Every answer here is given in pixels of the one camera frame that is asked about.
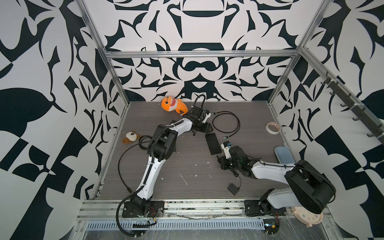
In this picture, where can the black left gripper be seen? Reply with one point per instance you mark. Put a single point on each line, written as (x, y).
(208, 128)

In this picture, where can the small brown plush toy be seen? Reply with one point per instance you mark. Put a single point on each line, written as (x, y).
(130, 137)

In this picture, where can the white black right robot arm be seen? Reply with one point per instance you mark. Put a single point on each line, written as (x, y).
(307, 187)

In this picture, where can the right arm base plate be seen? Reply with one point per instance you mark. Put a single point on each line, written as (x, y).
(255, 208)

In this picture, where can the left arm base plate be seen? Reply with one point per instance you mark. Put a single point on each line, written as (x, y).
(150, 208)

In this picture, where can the aluminium frame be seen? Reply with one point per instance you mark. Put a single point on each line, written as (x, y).
(254, 62)

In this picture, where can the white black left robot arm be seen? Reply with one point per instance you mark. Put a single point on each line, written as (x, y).
(161, 148)

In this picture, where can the white double-sided tape roll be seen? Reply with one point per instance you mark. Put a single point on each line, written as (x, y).
(273, 128)

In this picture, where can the blue glasses case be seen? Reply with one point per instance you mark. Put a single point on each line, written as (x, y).
(284, 155)

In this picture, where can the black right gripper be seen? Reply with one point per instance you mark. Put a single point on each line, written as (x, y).
(223, 160)

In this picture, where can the cream round wall clock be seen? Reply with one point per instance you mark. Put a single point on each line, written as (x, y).
(306, 217)

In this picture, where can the orange plush fish toy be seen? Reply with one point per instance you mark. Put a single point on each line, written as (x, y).
(171, 104)

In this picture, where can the grey wall hook rail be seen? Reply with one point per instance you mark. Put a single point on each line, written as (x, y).
(360, 110)

